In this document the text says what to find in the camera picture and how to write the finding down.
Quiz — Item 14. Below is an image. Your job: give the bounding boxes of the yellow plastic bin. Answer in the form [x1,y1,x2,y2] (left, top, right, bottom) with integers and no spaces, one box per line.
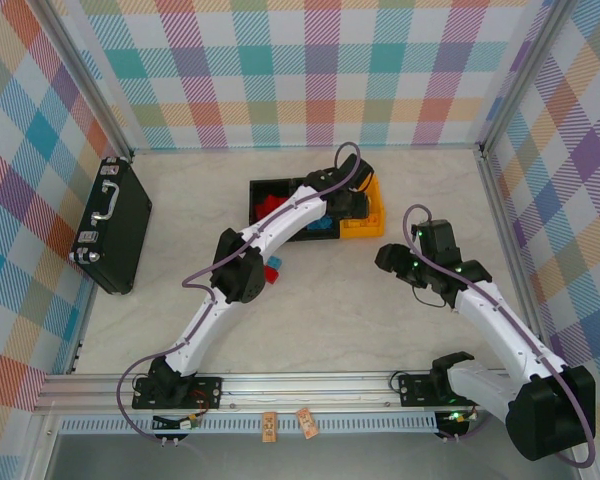
[339,172,387,241]

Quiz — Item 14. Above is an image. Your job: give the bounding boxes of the orange paper tag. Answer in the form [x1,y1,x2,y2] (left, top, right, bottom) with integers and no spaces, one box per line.
[294,407,319,441]
[261,410,279,444]

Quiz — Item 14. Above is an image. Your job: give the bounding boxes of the perforated metal strip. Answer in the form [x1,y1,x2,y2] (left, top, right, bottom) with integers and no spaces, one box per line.
[59,412,439,435]

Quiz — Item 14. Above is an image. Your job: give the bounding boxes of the thin black camera cable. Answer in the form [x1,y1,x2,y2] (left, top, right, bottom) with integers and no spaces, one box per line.
[411,285,457,315]

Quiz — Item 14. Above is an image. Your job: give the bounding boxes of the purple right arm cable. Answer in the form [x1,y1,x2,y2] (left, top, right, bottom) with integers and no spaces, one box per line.
[402,202,599,469]

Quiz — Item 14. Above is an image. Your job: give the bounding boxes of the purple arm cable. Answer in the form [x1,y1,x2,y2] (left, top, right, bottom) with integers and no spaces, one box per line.
[402,202,599,469]
[117,142,364,444]

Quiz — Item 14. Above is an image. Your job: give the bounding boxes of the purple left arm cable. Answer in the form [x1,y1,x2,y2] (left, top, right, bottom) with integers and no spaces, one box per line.
[117,142,364,444]

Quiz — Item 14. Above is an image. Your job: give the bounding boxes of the aluminium side rail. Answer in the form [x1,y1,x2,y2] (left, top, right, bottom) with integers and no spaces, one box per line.
[472,144,556,361]

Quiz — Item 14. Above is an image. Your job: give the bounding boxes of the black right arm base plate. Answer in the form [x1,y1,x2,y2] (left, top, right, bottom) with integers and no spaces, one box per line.
[397,373,461,408]

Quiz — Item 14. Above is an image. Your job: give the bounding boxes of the right power connector wires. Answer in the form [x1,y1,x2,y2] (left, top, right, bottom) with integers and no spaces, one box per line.
[437,408,482,427]

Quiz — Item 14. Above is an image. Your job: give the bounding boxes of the power connector wires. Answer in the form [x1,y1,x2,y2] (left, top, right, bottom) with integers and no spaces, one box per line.
[152,412,202,433]
[437,408,482,427]

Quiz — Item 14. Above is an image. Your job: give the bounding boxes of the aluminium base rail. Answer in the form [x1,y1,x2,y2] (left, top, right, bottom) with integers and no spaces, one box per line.
[34,368,521,417]

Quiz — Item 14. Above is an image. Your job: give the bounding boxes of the aluminium frame post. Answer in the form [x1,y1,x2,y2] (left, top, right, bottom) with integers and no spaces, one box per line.
[478,0,577,157]
[39,0,137,162]

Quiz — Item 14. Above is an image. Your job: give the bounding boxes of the black briefcase with metal handle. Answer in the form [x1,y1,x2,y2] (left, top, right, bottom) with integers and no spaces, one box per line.
[68,157,154,296]

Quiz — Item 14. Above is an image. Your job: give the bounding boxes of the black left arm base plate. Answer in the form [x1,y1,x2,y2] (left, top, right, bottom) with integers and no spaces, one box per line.
[132,375,224,412]

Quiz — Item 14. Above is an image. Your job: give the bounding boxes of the left power connector wires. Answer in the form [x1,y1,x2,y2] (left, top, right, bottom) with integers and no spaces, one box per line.
[152,412,202,433]

